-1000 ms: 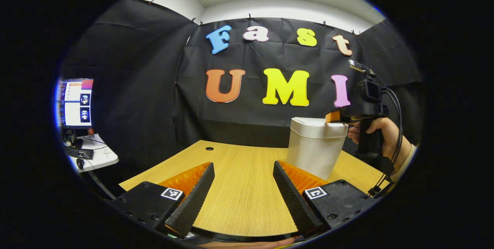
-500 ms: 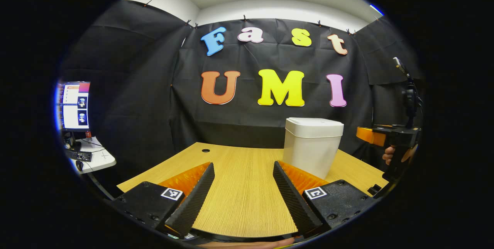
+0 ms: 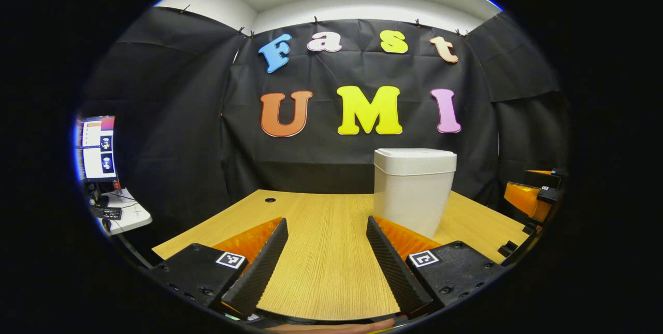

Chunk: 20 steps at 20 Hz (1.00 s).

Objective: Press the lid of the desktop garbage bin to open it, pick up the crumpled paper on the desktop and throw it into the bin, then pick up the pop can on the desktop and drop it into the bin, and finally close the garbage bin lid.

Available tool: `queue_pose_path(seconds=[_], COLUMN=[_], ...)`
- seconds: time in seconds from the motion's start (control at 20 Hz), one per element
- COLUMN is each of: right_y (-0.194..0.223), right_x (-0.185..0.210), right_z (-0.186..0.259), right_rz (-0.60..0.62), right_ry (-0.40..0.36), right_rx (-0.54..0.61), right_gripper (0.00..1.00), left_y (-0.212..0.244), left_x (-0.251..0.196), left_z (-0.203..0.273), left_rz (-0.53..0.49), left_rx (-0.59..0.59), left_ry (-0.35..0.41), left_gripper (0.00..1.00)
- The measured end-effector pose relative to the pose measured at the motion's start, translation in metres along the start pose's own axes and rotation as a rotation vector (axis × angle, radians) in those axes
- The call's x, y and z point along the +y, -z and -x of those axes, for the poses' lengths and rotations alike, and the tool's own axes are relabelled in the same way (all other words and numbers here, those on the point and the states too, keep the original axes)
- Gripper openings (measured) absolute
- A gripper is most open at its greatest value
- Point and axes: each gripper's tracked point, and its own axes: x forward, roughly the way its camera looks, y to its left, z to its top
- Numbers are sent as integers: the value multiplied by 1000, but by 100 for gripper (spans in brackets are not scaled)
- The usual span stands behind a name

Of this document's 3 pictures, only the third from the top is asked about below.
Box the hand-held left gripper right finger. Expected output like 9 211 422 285
366 215 507 320

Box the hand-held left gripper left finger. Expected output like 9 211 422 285
148 217 289 320

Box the white desktop garbage bin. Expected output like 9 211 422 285
373 148 458 239

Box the wooden desktop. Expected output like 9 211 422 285
151 190 529 321

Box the black backdrop cloth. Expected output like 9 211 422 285
78 7 570 231

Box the white side table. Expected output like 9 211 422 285
96 188 153 236

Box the black keyboard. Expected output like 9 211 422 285
91 207 123 221

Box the computer monitor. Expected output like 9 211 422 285
77 115 117 183

